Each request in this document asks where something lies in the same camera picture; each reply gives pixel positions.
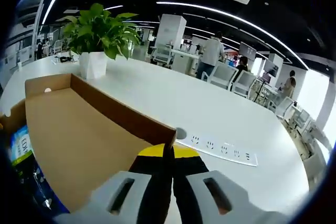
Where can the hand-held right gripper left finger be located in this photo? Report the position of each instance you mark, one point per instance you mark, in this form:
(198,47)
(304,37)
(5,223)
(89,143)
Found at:
(126,203)

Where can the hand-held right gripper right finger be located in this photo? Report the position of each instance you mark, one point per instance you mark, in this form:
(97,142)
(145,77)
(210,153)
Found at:
(210,203)

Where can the brown cardboard shoe box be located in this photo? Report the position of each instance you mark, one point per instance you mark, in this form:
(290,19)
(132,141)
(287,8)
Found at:
(78,129)

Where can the blue wipes pack soft item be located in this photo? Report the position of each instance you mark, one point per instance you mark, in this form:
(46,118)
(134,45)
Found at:
(21,142)

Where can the white table power strip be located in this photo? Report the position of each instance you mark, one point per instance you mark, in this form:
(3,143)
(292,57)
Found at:
(223,150)

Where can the white mesh office chair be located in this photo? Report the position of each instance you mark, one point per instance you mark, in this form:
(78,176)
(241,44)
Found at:
(223,75)
(245,83)
(162,54)
(284,107)

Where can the white office desk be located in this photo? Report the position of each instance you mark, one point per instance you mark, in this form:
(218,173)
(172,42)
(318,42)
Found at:
(183,61)

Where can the green plant in white pot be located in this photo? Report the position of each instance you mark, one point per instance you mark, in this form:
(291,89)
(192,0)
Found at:
(99,32)

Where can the white square pillar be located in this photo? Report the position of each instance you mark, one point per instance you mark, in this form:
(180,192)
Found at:
(170,31)

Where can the curved ceiling light strip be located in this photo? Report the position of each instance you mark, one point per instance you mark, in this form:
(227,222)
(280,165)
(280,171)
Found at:
(236,17)

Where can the dark wall monitor screen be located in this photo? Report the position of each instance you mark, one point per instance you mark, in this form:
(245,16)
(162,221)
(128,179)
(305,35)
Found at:
(247,51)
(271,68)

